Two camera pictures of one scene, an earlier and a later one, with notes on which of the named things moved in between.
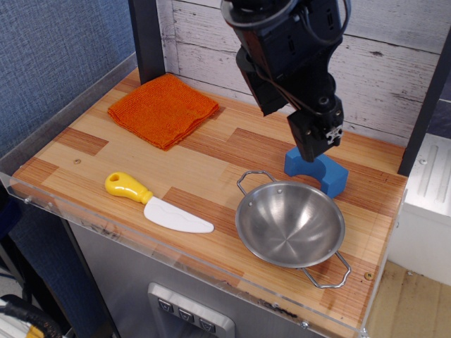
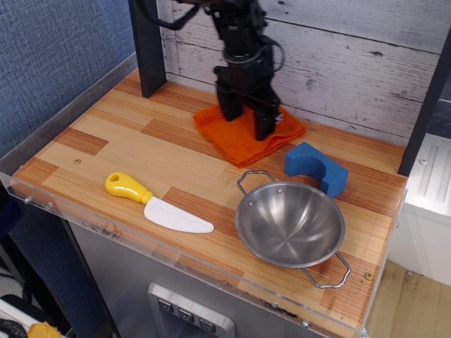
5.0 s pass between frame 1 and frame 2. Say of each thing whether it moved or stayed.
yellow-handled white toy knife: stayed
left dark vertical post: stayed
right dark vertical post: stayed
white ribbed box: stayed
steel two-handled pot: stayed
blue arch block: stayed
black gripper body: moved
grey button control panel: stayed
